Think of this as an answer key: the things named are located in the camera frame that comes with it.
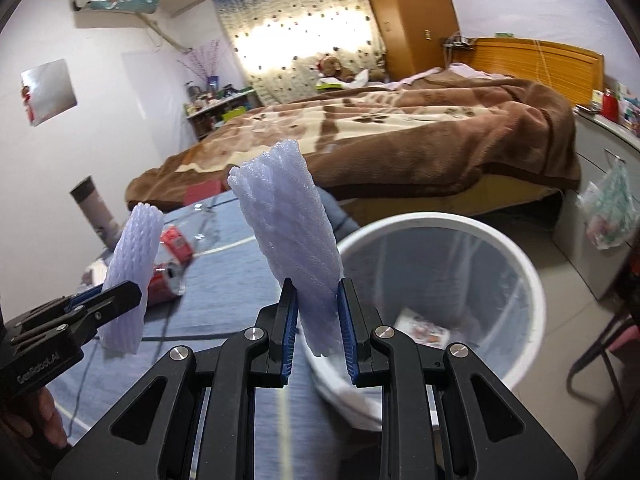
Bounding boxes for person's left hand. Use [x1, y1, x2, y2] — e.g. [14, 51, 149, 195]
[29, 389, 69, 449]

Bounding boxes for cluttered white shelf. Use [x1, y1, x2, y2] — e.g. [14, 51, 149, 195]
[182, 84, 262, 142]

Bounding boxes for printed wrapper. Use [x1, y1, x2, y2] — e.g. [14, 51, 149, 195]
[394, 307, 452, 347]

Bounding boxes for pink pillow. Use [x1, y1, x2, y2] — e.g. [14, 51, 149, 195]
[446, 62, 507, 82]

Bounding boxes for red jar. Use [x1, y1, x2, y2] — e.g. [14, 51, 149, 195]
[602, 88, 621, 122]

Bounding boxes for purple decorative branches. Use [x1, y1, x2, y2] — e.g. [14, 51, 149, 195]
[177, 39, 224, 82]

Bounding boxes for grey cabinet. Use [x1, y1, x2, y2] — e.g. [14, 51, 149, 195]
[549, 105, 640, 302]

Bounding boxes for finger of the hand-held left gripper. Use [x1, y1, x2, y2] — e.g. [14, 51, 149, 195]
[7, 287, 104, 333]
[62, 281, 144, 347]

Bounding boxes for printed boxes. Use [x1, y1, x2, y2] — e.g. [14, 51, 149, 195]
[614, 82, 640, 137]

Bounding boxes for grey rolled tube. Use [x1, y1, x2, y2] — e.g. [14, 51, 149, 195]
[69, 175, 127, 251]

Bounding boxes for silver wall poster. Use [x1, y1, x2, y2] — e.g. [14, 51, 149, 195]
[20, 58, 80, 126]

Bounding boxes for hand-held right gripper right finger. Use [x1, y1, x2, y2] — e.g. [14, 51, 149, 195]
[337, 278, 587, 480]

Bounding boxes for power strip with cables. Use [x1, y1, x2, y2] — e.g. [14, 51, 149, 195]
[441, 31, 477, 52]

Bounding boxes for blue checked cloth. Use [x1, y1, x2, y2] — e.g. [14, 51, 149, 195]
[45, 185, 383, 480]

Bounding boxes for hanging clear plastic bag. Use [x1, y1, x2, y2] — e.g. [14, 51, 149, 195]
[576, 159, 632, 251]

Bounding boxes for bed with brown blanket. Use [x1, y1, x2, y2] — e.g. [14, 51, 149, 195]
[124, 66, 584, 207]

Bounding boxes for brown teddy bear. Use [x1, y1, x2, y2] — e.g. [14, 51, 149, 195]
[319, 55, 357, 82]

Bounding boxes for wooden bed headboard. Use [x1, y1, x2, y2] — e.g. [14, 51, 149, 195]
[467, 36, 604, 111]

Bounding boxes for spotted window curtain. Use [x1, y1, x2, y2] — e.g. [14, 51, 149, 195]
[212, 0, 389, 107]

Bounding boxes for dark red box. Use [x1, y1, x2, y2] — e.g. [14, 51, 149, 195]
[184, 182, 224, 206]

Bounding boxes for wooden wardrobe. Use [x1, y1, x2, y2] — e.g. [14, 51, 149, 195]
[354, 0, 462, 82]

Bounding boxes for black metal chair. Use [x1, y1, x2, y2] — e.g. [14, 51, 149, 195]
[569, 302, 640, 413]

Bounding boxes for white plastic bin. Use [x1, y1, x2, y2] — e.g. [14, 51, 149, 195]
[299, 212, 547, 432]

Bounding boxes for large white foam fruit net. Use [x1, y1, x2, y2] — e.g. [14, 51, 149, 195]
[227, 140, 346, 359]

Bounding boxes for small white foam fruit net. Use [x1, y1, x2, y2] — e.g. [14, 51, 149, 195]
[97, 202, 165, 359]

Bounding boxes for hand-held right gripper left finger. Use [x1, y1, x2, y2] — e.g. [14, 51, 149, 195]
[52, 278, 300, 480]

